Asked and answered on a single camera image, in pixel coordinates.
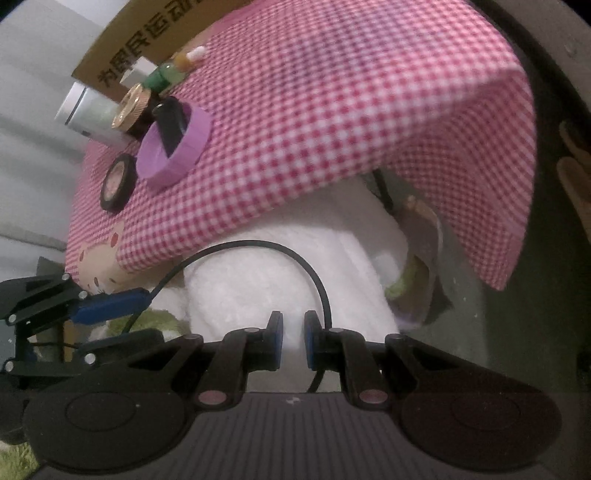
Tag white fluffy cloth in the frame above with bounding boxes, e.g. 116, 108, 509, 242
157, 178, 407, 394

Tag green dropper bottle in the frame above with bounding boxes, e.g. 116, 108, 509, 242
142, 45, 208, 94

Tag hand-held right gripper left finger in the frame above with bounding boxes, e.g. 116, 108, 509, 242
92, 311, 283, 412

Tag green plush toy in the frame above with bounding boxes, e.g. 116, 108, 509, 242
88, 308, 190, 344

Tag black key fob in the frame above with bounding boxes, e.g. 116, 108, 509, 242
152, 96, 186, 158

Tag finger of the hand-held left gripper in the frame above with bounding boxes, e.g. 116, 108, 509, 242
0, 272, 151, 334
4, 329, 165, 377

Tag grey padded bed frame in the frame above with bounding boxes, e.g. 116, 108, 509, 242
471, 0, 591, 121

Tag crumpled foil bag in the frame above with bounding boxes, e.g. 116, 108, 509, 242
384, 194, 455, 326

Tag white supplement bottle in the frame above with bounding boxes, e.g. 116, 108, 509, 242
55, 82, 136, 145

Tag gold lid cosmetic jar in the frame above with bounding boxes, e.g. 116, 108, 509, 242
111, 83, 160, 139

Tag red checked tablecloth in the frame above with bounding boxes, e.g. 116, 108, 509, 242
64, 0, 539, 292

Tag purple collapsible cup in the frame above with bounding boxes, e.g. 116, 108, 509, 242
137, 99, 213, 191

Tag brown cardboard box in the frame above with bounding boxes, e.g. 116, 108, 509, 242
71, 0, 252, 89

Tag white charger plug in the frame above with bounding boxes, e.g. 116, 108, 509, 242
119, 58, 158, 88

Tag black tape roll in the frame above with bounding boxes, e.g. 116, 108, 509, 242
100, 154, 138, 214

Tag white curtain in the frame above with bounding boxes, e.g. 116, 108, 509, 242
0, 0, 132, 252

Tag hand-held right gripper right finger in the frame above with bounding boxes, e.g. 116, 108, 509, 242
303, 311, 462, 409

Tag black cable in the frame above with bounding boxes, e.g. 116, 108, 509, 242
121, 240, 333, 394

